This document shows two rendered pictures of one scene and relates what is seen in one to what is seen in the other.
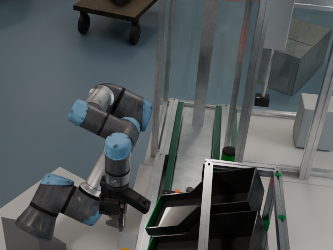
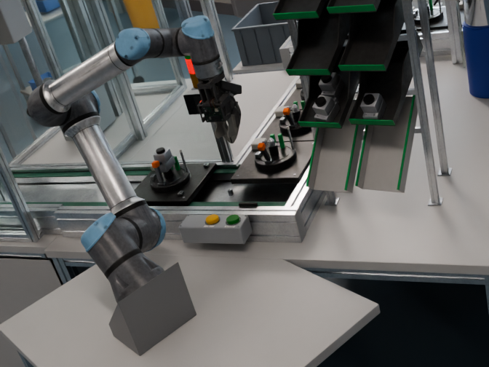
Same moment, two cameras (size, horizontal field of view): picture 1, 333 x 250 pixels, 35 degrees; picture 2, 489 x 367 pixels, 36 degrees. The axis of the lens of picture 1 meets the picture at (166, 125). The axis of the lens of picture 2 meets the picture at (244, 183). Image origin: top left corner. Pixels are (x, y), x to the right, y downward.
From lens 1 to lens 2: 192 cm
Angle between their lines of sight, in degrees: 54
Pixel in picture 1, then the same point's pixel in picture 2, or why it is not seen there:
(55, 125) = not seen: outside the picture
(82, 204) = (145, 218)
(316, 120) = not seen: hidden behind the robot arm
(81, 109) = (138, 30)
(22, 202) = (51, 355)
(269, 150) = not seen: hidden behind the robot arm
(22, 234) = (156, 286)
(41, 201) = (124, 246)
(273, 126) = (48, 154)
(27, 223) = (146, 271)
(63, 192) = (123, 223)
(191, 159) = (74, 196)
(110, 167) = (212, 49)
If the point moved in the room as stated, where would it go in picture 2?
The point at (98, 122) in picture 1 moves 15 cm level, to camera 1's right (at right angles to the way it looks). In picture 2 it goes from (156, 33) to (178, 12)
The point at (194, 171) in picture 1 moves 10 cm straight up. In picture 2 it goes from (97, 193) to (87, 170)
